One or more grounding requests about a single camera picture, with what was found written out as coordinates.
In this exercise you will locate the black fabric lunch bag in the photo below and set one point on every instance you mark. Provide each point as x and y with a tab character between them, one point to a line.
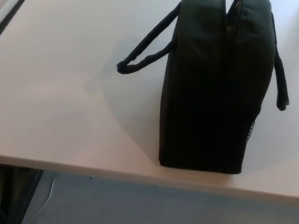
193	95

